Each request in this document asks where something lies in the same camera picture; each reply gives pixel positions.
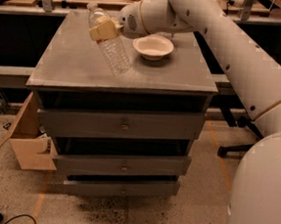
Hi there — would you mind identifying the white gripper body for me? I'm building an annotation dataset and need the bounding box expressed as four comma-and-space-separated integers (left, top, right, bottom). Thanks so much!
118, 1, 147, 39

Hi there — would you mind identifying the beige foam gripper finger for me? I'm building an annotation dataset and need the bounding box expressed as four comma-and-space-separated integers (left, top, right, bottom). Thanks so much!
89, 17, 122, 41

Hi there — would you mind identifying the clear crushed plastic water bottle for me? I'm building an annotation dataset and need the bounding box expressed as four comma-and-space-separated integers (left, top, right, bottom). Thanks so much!
87, 3, 132, 75

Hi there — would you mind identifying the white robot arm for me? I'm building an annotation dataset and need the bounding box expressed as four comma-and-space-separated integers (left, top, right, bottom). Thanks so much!
89, 0, 281, 224

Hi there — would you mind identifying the white paper bowl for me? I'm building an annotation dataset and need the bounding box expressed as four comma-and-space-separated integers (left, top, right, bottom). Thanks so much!
132, 34, 173, 61

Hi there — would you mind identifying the top grey drawer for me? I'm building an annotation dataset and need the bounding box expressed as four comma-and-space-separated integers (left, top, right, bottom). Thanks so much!
38, 109, 205, 140

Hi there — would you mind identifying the grey drawer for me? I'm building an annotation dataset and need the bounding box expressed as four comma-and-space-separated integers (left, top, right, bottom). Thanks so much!
38, 109, 205, 140
64, 180, 180, 197
52, 155, 191, 176

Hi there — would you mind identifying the grey drawer cabinet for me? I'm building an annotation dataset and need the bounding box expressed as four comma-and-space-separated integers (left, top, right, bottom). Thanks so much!
27, 10, 217, 187

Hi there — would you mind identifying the open cardboard box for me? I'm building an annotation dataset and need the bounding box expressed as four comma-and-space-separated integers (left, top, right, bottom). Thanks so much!
0, 93, 57, 171

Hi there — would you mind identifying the black office chair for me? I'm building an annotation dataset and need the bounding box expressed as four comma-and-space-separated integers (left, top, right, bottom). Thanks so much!
217, 106, 263, 157

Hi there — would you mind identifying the middle grey drawer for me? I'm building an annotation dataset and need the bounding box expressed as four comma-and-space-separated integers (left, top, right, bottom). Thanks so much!
52, 155, 191, 176

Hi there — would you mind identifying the bottom grey drawer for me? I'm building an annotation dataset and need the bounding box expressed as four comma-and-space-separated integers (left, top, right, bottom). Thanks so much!
64, 180, 180, 197

